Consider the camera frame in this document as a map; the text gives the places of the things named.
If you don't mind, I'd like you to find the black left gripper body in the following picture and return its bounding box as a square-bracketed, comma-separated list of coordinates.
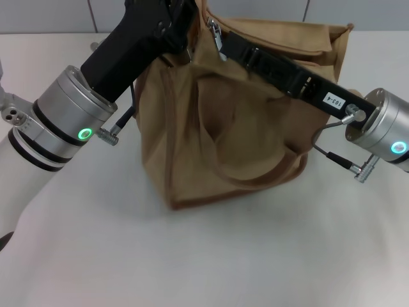
[79, 0, 180, 102]

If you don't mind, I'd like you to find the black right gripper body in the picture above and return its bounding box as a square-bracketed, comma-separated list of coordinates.
[247, 47, 376, 125]

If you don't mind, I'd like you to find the silver metal zipper pull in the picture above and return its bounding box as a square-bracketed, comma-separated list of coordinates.
[206, 17, 224, 52]

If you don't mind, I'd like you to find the khaki fabric food bag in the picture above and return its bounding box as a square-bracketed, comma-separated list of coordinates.
[134, 0, 355, 211]

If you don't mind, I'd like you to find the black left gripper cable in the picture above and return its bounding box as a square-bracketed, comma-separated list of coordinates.
[90, 41, 135, 145]

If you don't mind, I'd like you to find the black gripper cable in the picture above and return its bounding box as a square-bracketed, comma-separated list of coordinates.
[90, 41, 135, 145]
[312, 104, 382, 185]

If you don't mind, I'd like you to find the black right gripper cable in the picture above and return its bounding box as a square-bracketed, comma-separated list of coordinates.
[312, 104, 382, 185]

